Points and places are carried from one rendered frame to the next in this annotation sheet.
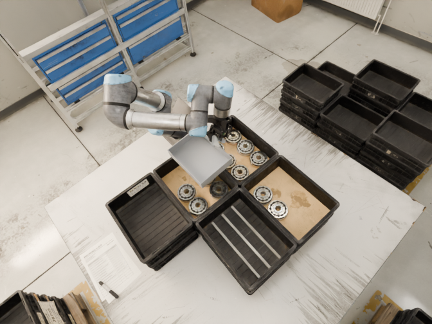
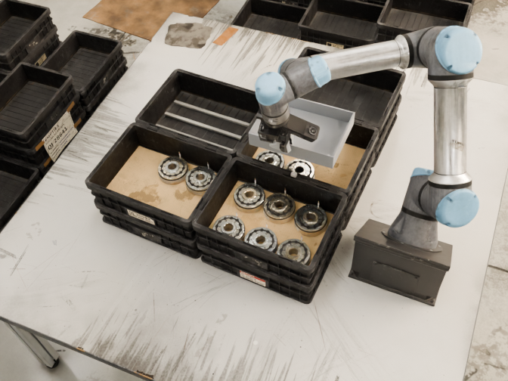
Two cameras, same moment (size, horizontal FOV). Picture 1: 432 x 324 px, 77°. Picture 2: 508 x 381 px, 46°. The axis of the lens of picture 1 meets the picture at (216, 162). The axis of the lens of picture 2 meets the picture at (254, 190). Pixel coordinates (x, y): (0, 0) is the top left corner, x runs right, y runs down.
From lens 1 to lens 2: 1.92 m
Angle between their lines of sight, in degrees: 67
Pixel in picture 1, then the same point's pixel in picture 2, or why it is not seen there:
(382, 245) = (26, 218)
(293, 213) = (150, 178)
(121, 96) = (427, 38)
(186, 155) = (326, 129)
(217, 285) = not seen: hidden behind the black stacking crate
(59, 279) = not seen: hidden behind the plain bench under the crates
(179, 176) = (345, 164)
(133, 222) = (363, 94)
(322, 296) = (102, 140)
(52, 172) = not seen: outside the picture
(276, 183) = (186, 208)
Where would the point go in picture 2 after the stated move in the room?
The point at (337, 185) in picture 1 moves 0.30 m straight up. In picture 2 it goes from (92, 280) to (64, 230)
